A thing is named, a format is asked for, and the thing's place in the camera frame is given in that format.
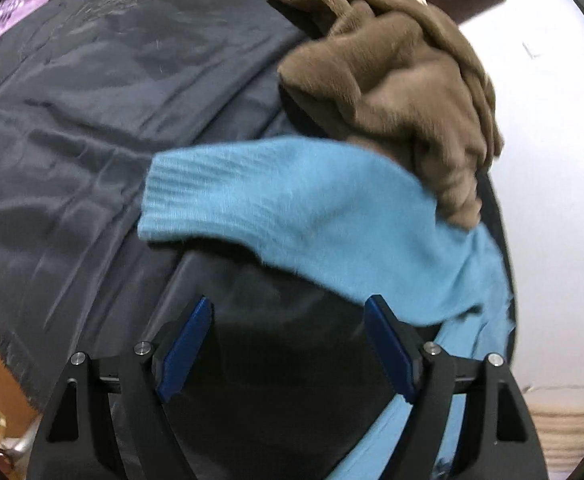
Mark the blue knitted sweater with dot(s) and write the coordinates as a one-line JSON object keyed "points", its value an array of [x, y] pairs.
{"points": [[297, 210]]}

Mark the cream ceiling cornice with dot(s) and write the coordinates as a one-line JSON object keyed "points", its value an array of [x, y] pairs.
{"points": [[562, 422]]}

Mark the black lined cloth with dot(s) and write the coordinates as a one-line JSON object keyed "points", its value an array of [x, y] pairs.
{"points": [[96, 110]]}

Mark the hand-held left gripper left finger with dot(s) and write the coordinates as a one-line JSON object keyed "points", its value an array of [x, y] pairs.
{"points": [[184, 350]]}

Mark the brown fuzzy garment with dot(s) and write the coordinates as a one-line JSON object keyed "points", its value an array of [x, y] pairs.
{"points": [[397, 85]]}

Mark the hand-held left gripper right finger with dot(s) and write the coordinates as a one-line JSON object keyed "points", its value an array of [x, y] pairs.
{"points": [[389, 350]]}

